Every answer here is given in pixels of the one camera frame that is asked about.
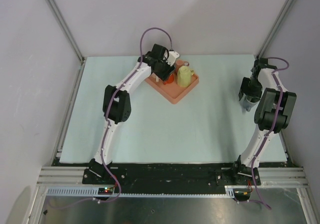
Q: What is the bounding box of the pink mug with handle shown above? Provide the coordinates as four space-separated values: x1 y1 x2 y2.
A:
175 59 190 68

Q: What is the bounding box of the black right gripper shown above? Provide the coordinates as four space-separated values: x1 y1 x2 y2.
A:
238 77 263 104

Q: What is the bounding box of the grey-blue patterned mug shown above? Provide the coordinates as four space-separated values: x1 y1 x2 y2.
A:
242 95 260 112

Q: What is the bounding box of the small orange mug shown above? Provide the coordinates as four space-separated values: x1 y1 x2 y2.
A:
163 74 175 85

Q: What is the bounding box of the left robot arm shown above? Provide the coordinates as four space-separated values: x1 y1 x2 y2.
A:
88 44 179 184

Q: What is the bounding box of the aluminium frame rail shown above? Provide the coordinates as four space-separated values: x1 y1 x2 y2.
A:
37 167 86 187

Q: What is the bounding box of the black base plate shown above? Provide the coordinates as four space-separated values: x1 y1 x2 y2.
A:
82 160 261 195

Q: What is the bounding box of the grey slotted cable duct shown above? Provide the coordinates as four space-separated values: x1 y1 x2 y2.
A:
46 187 235 198

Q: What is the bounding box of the large peach mug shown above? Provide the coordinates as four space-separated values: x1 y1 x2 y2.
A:
152 74 160 82

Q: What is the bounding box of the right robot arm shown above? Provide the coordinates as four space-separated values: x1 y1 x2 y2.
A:
231 57 297 185

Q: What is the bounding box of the yellow faceted mug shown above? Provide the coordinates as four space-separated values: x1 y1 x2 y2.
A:
177 66 195 88

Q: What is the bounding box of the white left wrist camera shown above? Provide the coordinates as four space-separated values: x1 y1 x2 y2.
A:
166 50 180 66

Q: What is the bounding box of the salmon plastic tray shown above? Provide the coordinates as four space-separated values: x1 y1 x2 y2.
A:
145 68 199 104

